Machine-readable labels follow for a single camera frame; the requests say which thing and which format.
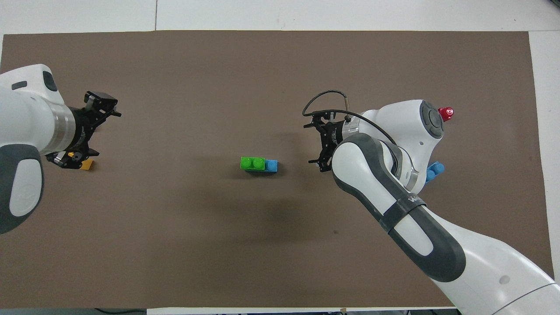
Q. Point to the green two-stud brick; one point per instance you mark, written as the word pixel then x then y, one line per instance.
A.
pixel 253 163

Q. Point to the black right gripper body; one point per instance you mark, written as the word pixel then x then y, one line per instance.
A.
pixel 332 135

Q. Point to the red single-stud brick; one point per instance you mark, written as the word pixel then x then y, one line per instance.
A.
pixel 446 113

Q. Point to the blue three-stud brick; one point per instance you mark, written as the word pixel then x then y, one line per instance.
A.
pixel 272 166
pixel 435 169

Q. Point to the yellow two-stud brick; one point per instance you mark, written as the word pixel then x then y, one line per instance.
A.
pixel 89 165

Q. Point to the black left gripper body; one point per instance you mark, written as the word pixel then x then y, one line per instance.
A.
pixel 81 129

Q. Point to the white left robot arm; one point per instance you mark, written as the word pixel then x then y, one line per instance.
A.
pixel 26 122

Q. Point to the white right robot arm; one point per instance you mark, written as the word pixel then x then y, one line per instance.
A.
pixel 393 183

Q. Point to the brown table mat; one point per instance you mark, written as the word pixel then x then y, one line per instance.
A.
pixel 218 240

